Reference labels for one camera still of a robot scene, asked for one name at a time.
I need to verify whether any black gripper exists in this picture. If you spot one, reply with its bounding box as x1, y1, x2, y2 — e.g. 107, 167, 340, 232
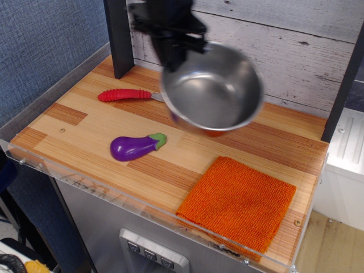
128, 1, 209, 72

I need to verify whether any silver metal bowl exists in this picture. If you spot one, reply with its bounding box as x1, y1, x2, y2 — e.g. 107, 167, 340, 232
160, 42, 264, 137

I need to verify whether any purple toy eggplant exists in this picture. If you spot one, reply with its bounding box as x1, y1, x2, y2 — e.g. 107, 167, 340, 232
110, 133, 167, 162

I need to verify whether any orange knitted cloth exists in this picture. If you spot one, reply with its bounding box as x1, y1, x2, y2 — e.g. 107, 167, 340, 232
176, 156, 296, 261

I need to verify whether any silver button control panel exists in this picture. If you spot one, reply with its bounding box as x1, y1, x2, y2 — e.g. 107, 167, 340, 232
119, 228, 190, 273

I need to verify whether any white ridged side appliance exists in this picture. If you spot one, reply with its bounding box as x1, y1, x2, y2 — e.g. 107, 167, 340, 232
313, 108, 363, 230

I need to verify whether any clear acrylic edge guard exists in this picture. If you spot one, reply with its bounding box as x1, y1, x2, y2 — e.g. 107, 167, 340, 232
1, 131, 328, 272

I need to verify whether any black and yellow object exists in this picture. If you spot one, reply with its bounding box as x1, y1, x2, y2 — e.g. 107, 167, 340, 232
1, 254, 51, 273

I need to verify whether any dark left frame post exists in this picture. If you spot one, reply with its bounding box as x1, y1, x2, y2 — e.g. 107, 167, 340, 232
104, 0, 134, 79

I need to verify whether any dark frame post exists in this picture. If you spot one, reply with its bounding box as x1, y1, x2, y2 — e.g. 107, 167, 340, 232
321, 25, 363, 143
104, 0, 134, 79

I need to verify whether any red handled toy fork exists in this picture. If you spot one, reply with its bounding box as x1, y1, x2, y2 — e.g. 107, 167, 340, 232
97, 88, 164, 102

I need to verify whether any dark right frame post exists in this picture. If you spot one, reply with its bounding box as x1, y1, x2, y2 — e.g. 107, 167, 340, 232
321, 25, 363, 143

